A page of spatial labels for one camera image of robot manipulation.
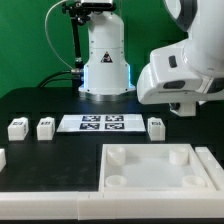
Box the white right wall fixture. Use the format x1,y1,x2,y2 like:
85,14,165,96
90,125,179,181
195,147,224,191

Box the grey camera on stand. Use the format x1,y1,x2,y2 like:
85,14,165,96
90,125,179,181
81,0,113,5

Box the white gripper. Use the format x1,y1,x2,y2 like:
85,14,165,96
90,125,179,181
169,102,197,117

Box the black camera stand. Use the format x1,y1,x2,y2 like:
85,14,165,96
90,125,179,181
62,1,90,89

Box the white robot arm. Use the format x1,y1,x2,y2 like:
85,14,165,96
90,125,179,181
79,0,224,116

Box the white square tabletop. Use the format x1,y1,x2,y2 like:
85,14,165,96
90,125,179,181
99,144,217,192

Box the white wall fixture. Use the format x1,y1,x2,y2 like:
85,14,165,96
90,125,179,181
0,191,224,220
195,147,224,191

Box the black cables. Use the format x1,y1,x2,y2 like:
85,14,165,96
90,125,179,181
38,70,83,88

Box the grey cable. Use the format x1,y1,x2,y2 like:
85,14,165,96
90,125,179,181
44,0,83,75

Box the white front wall fixture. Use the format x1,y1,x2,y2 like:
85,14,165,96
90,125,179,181
0,191,224,220

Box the white marker sheet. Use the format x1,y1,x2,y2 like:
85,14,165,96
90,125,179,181
57,114,145,133

